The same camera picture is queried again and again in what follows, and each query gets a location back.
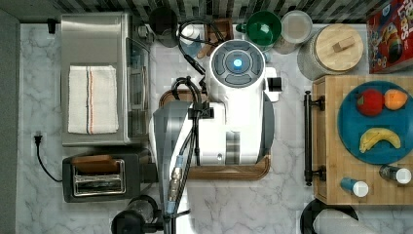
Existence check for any blue plate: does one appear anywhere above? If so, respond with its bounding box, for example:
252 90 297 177
337 81 413 165

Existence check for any clear lidded glass jar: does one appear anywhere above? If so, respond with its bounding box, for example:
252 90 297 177
274 10 313 55

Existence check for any black power cord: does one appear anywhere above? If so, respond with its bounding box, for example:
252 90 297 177
33 131 63 183

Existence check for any white capped bottle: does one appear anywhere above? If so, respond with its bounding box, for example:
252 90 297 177
176 24 200 46

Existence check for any wooden spoon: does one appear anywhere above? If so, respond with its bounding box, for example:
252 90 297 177
197 33 219 59

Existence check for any brown toast slice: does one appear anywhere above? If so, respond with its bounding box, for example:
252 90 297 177
71 155 119 174

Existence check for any black two-slot toaster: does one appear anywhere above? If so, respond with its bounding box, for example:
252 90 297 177
62 149 158 203

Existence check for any white striped dish towel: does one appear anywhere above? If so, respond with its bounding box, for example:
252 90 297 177
67 65 119 135

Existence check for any orange fruit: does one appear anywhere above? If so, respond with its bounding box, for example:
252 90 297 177
385 89 408 110

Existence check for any wooden drawer box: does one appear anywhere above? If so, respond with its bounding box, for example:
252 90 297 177
306 75 412 205

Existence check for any glass french press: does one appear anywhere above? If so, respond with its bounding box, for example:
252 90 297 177
111 195 164 234

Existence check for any froot loops cereal box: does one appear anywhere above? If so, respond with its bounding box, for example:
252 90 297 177
367 0 413 74

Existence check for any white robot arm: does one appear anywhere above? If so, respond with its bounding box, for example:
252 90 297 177
149 40 281 219

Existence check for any red apple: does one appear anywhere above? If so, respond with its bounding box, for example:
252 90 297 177
357 89 384 116

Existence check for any stainless steel toaster oven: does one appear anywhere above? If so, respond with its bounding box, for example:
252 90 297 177
61 13 150 146

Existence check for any wooden serving tray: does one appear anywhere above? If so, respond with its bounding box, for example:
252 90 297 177
159 90 271 180

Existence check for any brown wooden utensil box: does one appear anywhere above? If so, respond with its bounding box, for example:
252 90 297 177
205 19 234 42

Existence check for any yellow banana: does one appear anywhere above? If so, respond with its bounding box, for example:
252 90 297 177
359 128 401 153

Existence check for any jar with wooden lid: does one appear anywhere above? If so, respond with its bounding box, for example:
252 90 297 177
297 23 364 81

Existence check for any blue salt shaker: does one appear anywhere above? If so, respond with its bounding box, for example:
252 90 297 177
340 177 369 198

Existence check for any black paper towel holder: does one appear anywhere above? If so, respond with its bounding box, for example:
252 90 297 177
300 199 358 234

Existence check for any green mug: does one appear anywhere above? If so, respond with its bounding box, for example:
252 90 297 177
236 11 282 52

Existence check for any dark pepper shaker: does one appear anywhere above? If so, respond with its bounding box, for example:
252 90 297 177
379 165 412 184

